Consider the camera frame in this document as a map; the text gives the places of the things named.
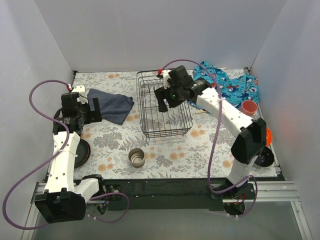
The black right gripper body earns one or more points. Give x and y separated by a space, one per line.
162 92

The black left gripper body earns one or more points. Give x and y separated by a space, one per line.
94 110

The black wire dish rack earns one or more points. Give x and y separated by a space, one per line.
157 119

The steel cup brown band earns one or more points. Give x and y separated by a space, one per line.
137 157

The pink plastic cup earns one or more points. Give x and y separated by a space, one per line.
249 107

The black bowl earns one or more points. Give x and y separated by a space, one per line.
265 159

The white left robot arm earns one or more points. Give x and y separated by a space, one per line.
62 200

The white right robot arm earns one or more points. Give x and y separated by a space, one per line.
250 134

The dark blue folded towel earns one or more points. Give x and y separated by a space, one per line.
113 107

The floral patterned table mat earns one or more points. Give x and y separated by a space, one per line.
204 150

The blue fish print cloth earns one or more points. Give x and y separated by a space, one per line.
234 90

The orange plastic plate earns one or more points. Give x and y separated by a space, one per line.
269 137

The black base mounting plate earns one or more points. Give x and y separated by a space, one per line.
170 194

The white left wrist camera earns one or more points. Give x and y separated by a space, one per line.
80 93

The aluminium frame rail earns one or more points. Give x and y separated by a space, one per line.
275 213

